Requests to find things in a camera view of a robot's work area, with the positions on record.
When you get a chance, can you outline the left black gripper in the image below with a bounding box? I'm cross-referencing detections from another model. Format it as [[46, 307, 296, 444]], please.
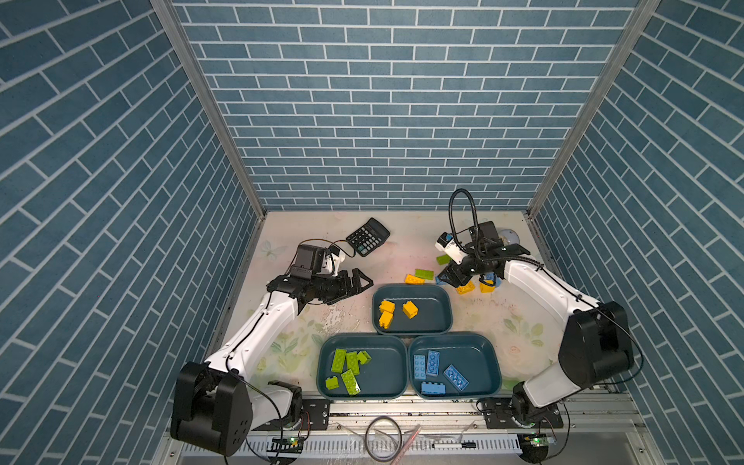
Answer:
[[309, 266, 373, 303]]

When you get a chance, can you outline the small yellow lego brick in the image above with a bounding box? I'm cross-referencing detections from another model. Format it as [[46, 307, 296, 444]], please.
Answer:
[[402, 301, 419, 319]]

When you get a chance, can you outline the small green lego brick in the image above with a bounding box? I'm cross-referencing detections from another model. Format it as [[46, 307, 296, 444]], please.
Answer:
[[356, 351, 371, 365]]

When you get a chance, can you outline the blue upturned lego brick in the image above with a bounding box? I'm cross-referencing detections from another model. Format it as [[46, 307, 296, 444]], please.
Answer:
[[413, 355, 427, 381]]

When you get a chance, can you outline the blue lego brick top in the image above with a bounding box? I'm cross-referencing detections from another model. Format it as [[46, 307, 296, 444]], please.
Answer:
[[420, 382, 446, 396]]

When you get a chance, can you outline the yellow square lego brick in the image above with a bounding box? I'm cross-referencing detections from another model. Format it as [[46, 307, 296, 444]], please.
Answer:
[[379, 312, 393, 329]]

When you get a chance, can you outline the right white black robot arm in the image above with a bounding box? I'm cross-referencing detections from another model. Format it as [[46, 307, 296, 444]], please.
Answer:
[[435, 222, 639, 427]]

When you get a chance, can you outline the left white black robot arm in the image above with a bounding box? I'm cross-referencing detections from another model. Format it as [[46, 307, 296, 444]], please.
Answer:
[[170, 243, 374, 457]]

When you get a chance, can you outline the yellow flat lego plate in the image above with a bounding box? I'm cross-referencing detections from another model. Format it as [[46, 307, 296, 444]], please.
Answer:
[[456, 282, 476, 296]]

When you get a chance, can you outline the small yellow wedge lego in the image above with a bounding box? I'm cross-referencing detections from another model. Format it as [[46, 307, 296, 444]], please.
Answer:
[[479, 280, 496, 294]]

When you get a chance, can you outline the black desk calculator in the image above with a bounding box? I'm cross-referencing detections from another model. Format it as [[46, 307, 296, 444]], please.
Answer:
[[346, 218, 391, 258]]

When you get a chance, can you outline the top teal plastic bin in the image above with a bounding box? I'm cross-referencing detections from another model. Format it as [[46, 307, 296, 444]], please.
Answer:
[[372, 284, 453, 337]]

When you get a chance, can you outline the bottom left teal bin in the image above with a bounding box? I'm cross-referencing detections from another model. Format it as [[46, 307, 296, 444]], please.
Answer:
[[316, 333, 408, 401]]

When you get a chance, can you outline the bottom right teal bin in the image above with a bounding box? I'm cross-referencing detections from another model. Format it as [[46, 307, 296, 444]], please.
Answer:
[[408, 332, 502, 400]]

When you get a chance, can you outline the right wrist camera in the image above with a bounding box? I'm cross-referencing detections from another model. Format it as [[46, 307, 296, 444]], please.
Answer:
[[435, 232, 467, 265]]

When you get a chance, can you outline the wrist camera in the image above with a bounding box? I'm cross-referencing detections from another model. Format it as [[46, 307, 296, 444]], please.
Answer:
[[435, 232, 467, 265], [319, 245, 346, 277]]

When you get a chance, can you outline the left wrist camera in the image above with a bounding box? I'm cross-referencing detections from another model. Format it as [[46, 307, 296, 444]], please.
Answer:
[[319, 245, 346, 277]]

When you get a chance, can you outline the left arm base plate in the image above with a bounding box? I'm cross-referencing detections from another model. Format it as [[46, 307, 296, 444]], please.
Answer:
[[289, 398, 331, 432]]

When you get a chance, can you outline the coiled grey cable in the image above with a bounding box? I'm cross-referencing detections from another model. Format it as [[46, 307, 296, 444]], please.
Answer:
[[364, 415, 404, 463]]

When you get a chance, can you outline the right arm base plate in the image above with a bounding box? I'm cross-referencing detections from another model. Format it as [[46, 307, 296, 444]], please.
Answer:
[[476, 397, 564, 429]]

